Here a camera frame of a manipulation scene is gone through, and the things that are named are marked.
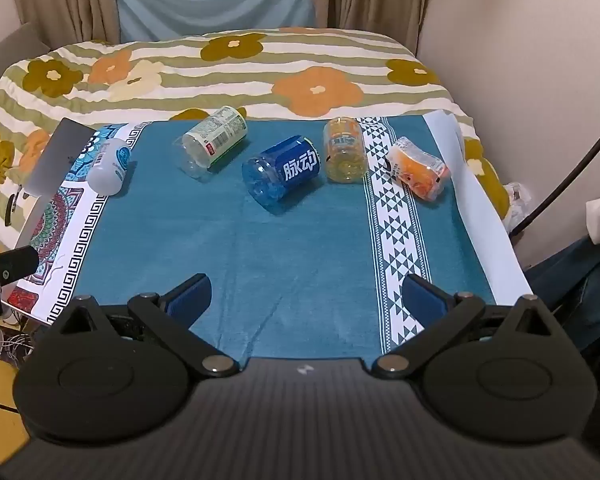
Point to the white plastic bag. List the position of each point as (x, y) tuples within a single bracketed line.
[(519, 205)]

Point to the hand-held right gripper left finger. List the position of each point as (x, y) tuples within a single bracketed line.
[(189, 297)]

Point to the yellow orange-label bottle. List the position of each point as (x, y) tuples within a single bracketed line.
[(344, 152)]

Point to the floral striped blanket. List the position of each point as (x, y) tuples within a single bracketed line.
[(220, 77)]

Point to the blue plastic bottle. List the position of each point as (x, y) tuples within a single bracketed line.
[(285, 172)]

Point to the teal patterned cloth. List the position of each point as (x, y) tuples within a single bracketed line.
[(290, 260)]

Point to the light blue curtain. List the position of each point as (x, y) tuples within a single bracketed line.
[(210, 0)]

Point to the silver laptop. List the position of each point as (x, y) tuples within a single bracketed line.
[(62, 157)]

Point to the white blue-label bottle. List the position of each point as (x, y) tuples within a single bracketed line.
[(109, 166)]

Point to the dark blue jeans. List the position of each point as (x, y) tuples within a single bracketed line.
[(580, 290)]

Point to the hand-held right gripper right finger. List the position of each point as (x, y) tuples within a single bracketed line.
[(424, 297)]

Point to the grey headboard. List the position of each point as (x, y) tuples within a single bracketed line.
[(10, 47)]

